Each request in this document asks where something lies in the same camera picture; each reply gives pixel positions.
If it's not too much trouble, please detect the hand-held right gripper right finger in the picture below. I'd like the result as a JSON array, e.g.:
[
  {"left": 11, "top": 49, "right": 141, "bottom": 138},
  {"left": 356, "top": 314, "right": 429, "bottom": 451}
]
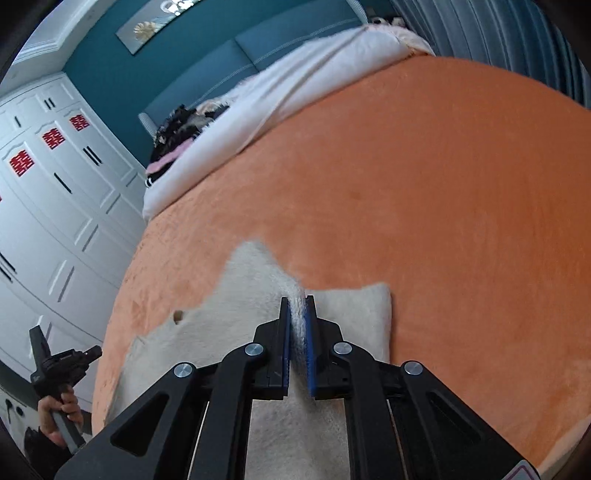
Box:
[{"left": 305, "top": 295, "right": 541, "bottom": 480}]

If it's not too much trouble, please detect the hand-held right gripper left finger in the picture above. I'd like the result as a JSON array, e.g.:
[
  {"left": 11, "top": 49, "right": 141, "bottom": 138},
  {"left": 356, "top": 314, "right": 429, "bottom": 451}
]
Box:
[{"left": 54, "top": 296, "right": 293, "bottom": 480}]

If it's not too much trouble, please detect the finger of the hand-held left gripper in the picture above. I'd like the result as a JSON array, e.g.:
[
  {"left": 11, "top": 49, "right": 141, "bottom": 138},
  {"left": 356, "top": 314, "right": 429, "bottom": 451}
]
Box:
[
  {"left": 29, "top": 325, "right": 51, "bottom": 367},
  {"left": 69, "top": 345, "right": 103, "bottom": 372}
]

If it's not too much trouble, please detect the grey towel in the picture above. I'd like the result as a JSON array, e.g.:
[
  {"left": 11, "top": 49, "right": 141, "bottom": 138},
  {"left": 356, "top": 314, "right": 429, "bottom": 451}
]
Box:
[{"left": 117, "top": 240, "right": 393, "bottom": 480}]

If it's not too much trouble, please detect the person's left forearm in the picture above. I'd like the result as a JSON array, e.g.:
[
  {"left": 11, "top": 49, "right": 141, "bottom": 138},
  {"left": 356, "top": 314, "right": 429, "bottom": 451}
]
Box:
[{"left": 23, "top": 425, "right": 75, "bottom": 474}]

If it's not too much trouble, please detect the pile of dark clothes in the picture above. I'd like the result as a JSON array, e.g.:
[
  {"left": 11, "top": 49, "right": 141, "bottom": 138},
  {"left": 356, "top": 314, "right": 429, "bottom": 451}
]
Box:
[{"left": 145, "top": 104, "right": 230, "bottom": 188}]

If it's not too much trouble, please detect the person's left hand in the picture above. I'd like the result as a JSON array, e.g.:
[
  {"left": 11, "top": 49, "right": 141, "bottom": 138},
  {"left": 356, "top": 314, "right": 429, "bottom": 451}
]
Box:
[{"left": 37, "top": 389, "right": 85, "bottom": 449}]

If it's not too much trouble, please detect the orange fleece blanket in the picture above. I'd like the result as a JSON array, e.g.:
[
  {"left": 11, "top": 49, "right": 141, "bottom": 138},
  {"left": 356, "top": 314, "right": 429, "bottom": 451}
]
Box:
[{"left": 92, "top": 55, "right": 591, "bottom": 476}]

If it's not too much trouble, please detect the white duvet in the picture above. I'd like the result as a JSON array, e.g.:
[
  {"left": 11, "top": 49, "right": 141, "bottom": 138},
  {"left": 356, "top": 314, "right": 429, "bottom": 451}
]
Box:
[{"left": 142, "top": 25, "right": 437, "bottom": 220}]

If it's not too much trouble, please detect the blue padded headboard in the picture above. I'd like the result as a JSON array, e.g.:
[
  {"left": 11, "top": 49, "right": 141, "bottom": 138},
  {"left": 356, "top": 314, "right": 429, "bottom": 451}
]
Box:
[{"left": 139, "top": 11, "right": 375, "bottom": 139}]

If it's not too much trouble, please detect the grey striped curtain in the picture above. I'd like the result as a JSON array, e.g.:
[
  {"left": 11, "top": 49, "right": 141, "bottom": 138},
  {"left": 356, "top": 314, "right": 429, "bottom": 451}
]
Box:
[{"left": 390, "top": 0, "right": 588, "bottom": 108}]

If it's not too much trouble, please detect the framed wall picture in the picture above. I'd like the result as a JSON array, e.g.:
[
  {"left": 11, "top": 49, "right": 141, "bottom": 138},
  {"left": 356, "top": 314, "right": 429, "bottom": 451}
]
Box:
[{"left": 115, "top": 0, "right": 218, "bottom": 55}]

